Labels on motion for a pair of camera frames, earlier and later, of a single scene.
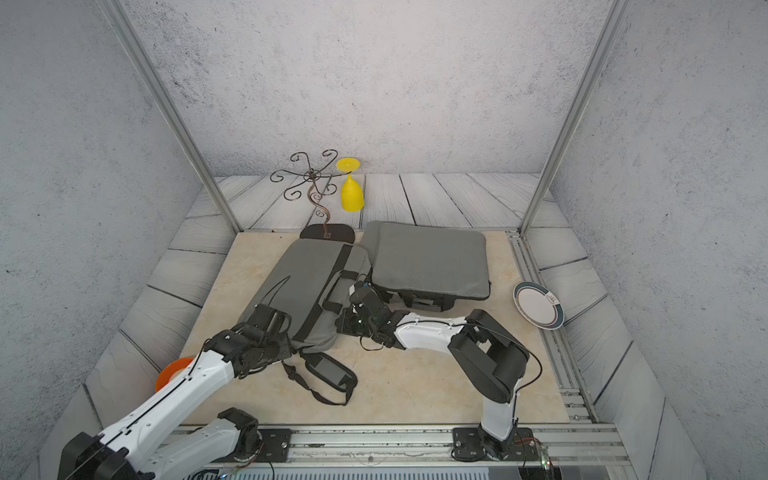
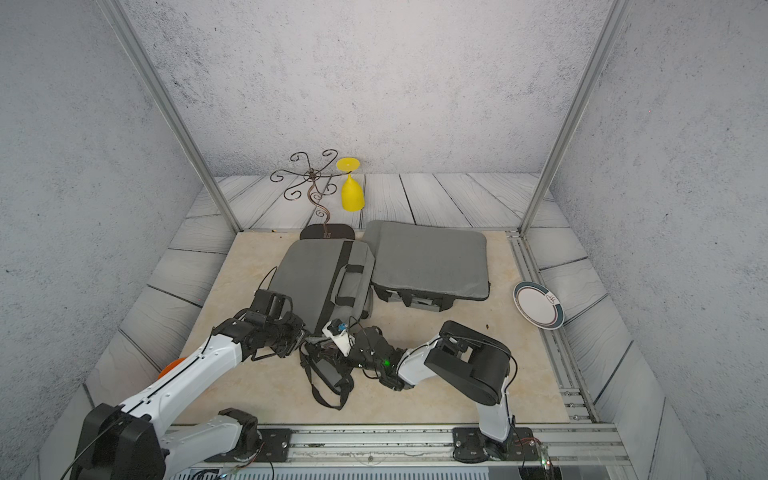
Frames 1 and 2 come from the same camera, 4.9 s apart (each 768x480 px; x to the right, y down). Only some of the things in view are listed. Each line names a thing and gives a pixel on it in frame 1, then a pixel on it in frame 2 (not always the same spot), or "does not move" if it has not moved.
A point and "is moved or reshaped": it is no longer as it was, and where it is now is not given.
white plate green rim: x=538 y=306 does not move
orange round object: x=167 y=370 does not move
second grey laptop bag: x=429 y=267 does not move
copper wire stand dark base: x=317 y=178 does not move
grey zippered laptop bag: x=309 y=280 is moved or reshaped
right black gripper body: x=354 y=323 -> x=358 y=359
